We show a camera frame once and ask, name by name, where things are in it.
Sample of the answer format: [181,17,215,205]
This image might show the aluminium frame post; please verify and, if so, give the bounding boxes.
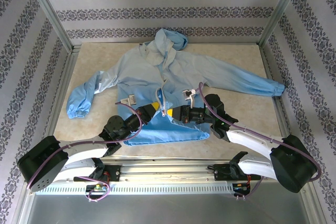
[258,0,308,47]
[23,0,76,52]

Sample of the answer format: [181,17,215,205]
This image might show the small controller board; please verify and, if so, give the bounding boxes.
[232,183,250,193]
[86,184,110,194]

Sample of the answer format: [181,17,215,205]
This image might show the white slotted cable duct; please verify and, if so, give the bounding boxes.
[34,180,237,196]

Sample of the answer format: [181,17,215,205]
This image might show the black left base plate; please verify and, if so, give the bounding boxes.
[103,165,122,183]

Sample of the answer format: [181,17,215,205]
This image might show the grey metal base sheet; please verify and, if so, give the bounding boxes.
[25,194,312,224]

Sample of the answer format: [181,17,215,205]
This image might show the aluminium mounting rail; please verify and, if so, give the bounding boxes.
[104,159,261,183]

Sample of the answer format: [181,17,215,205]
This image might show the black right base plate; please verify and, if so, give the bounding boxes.
[213,163,261,182]

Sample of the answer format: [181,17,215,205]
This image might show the light blue hooded jacket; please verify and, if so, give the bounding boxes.
[66,28,286,146]

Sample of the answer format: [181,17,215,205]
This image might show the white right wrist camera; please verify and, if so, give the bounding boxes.
[182,88,197,107]

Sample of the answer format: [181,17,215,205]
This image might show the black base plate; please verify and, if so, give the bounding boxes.
[103,165,122,183]
[213,163,261,182]

